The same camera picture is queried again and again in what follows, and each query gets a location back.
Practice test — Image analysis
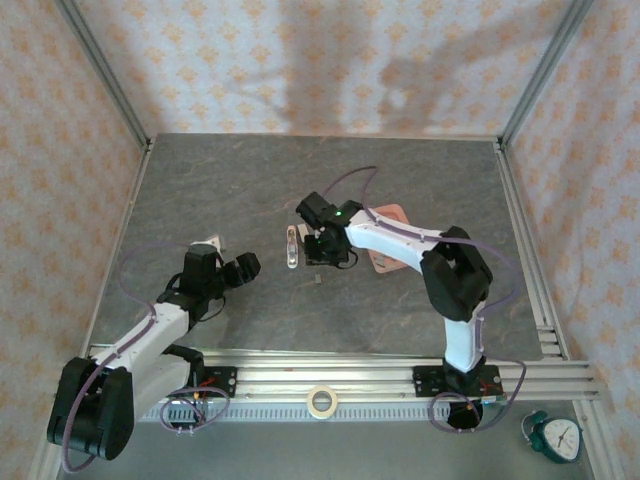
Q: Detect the pink plastic tray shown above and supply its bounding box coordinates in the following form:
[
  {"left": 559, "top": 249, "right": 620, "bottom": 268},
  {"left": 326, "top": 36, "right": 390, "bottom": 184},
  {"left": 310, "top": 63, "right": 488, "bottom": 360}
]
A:
[{"left": 366, "top": 203, "right": 408, "bottom": 275}]

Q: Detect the masking tape roll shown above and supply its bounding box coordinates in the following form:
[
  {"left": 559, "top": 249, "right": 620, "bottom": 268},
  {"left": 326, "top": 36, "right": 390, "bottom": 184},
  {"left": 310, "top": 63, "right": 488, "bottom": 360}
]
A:
[{"left": 306, "top": 384, "right": 340, "bottom": 417}]

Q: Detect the green alarm clock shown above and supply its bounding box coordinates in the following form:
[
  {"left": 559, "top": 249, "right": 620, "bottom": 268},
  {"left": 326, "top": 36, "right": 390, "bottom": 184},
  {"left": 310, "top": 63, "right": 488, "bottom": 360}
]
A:
[{"left": 520, "top": 410, "right": 585, "bottom": 465}]

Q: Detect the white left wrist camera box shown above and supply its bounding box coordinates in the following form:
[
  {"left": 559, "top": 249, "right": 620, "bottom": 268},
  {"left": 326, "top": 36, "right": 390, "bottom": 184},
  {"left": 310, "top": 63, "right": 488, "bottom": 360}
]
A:
[{"left": 191, "top": 233, "right": 227, "bottom": 254}]

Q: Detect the aluminium side rail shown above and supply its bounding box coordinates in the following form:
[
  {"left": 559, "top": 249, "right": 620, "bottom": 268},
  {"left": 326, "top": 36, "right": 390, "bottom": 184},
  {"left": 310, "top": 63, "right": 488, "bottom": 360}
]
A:
[
  {"left": 79, "top": 139, "right": 154, "bottom": 362},
  {"left": 492, "top": 139, "right": 571, "bottom": 362}
]

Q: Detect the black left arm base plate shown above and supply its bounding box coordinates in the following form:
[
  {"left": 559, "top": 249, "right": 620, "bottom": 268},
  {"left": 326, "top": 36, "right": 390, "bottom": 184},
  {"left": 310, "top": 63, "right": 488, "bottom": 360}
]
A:
[{"left": 189, "top": 366, "right": 238, "bottom": 400}]

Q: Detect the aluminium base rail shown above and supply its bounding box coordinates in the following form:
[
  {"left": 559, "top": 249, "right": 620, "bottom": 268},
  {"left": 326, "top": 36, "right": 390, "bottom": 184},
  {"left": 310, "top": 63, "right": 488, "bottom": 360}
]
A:
[{"left": 52, "top": 348, "right": 601, "bottom": 404}]

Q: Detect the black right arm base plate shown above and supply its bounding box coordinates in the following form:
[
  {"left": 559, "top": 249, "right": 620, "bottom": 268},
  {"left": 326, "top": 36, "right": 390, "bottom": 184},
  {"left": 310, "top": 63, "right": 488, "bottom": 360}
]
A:
[{"left": 411, "top": 364, "right": 503, "bottom": 399}]

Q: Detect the slotted grey cable duct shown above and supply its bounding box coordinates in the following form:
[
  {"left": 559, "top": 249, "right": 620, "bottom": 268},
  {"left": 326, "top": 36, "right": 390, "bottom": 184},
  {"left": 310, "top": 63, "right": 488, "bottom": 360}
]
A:
[{"left": 134, "top": 404, "right": 576, "bottom": 424}]

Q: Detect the aluminium frame post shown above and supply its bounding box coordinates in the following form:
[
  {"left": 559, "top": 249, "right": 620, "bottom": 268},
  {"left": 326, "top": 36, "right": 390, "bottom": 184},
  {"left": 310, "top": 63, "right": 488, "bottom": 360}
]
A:
[
  {"left": 53, "top": 0, "right": 154, "bottom": 151},
  {"left": 498, "top": 0, "right": 596, "bottom": 149}
]

